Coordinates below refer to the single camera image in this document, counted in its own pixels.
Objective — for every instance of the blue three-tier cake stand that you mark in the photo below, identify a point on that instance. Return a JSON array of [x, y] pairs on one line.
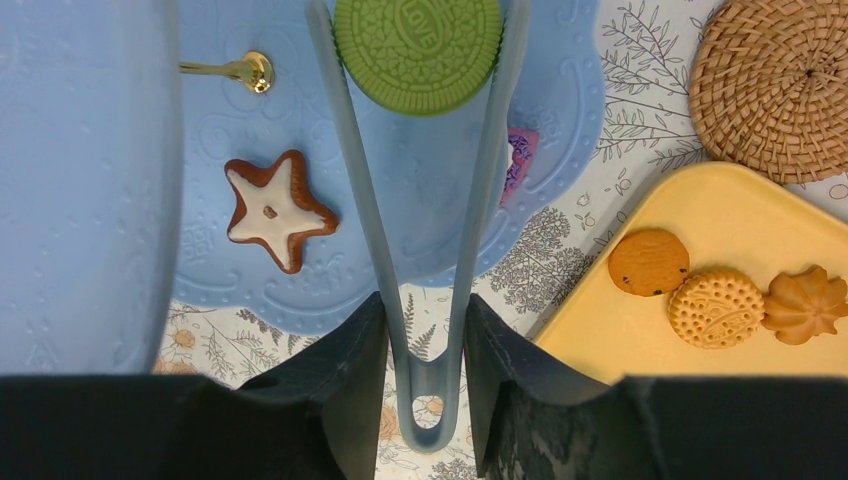
[[113, 194]]

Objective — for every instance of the green round macaron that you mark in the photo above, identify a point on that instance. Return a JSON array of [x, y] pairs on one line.
[[418, 57]]

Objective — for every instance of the woven rattan coaster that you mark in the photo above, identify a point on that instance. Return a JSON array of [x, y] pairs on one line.
[[768, 88]]

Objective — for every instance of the star shaped cookie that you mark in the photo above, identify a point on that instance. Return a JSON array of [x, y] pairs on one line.
[[276, 209]]

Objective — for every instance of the light blue tongs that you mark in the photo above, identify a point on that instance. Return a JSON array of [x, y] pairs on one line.
[[427, 392]]

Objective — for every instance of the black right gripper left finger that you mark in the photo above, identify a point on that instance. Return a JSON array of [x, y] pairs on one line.
[[314, 416]]

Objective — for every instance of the yellow serving tray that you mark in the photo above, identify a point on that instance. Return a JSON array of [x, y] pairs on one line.
[[726, 216]]

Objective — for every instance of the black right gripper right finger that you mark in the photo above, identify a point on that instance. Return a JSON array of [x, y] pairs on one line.
[[534, 417]]

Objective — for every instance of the orange waffle cookie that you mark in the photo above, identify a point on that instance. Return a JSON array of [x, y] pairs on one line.
[[716, 309]]

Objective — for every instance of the orange round cookie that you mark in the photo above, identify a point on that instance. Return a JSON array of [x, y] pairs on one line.
[[649, 262]]

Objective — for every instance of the purple cake slice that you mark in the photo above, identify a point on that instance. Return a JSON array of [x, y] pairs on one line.
[[522, 149]]

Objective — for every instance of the orange flower cookie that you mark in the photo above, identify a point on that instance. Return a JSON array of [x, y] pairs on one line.
[[802, 306]]

